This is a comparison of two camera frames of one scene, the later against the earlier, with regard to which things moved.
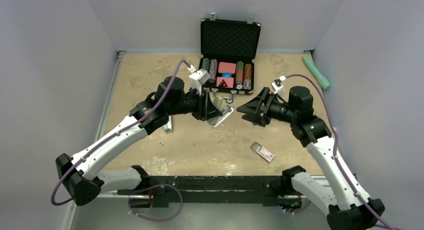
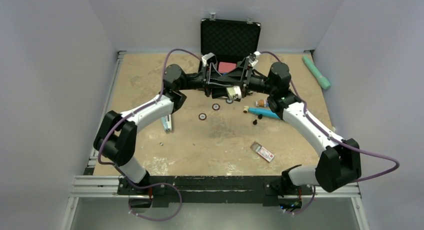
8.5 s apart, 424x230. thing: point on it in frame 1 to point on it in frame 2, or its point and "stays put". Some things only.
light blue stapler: [168, 127] stays put
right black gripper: [255, 112] to [236, 76]
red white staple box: [262, 152] stays put
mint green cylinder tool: [323, 82] stays put
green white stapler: [225, 112] to [234, 92]
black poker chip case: [228, 50] stays put
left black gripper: [205, 109] to [218, 90]
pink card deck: [226, 67] stays put
